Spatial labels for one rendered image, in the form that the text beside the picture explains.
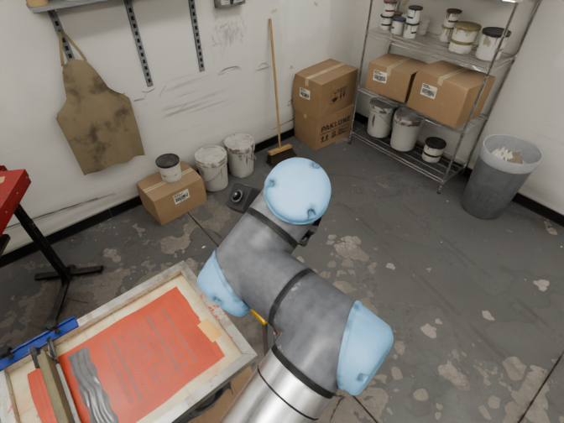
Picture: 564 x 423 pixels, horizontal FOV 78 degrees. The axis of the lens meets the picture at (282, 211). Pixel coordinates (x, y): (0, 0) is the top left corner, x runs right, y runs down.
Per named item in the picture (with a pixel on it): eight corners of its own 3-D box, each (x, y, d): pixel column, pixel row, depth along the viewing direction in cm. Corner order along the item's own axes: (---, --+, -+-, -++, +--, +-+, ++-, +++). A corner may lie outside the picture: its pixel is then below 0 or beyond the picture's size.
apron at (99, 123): (144, 150, 308) (101, 20, 235) (148, 154, 304) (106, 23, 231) (83, 174, 284) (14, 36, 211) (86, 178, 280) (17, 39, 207)
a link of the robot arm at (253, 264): (246, 336, 34) (312, 247, 36) (179, 273, 39) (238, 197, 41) (273, 342, 41) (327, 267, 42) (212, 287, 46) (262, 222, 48)
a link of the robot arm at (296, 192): (245, 197, 37) (292, 138, 38) (249, 212, 48) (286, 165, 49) (304, 242, 37) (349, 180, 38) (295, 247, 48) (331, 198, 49)
